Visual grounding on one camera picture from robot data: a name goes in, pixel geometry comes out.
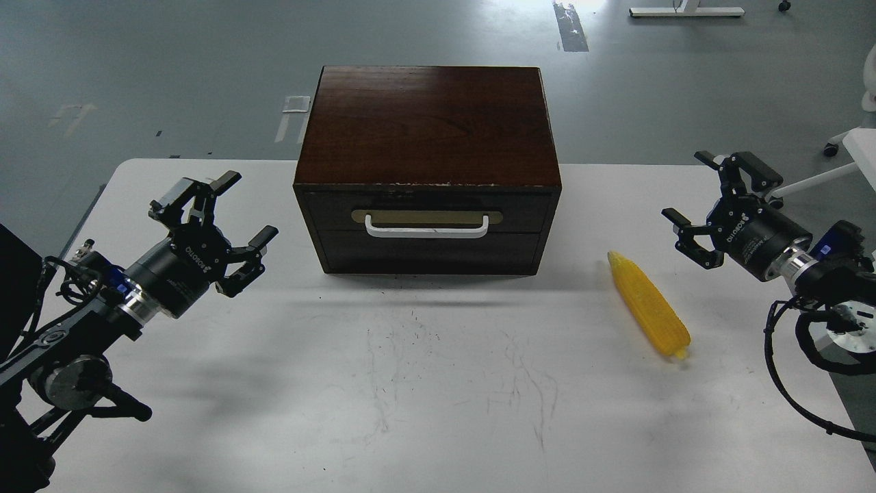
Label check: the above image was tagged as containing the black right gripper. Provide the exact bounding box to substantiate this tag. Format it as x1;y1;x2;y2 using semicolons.
661;151;812;283

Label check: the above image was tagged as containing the wooden drawer with white handle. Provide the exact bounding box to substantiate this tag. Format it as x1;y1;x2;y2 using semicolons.
297;191;559;275

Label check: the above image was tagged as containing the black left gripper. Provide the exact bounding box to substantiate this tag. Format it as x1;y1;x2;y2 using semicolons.
127;170;279;318

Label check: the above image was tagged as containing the yellow plastic corn cob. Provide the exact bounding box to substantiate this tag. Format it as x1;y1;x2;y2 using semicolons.
606;251;691;361

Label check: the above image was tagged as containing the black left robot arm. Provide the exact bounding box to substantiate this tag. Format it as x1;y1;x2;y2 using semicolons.
2;170;278;492

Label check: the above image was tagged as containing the white desk frame base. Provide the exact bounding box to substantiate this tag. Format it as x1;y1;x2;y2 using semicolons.
628;1;745;18

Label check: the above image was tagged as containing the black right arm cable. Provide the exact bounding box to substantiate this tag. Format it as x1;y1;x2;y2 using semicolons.
764;299;876;443

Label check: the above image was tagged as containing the dark wooden drawer cabinet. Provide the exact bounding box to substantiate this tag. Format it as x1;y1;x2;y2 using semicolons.
293;66;563;277

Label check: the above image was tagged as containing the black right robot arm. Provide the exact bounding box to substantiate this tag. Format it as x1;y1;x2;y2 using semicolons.
662;151;874;375

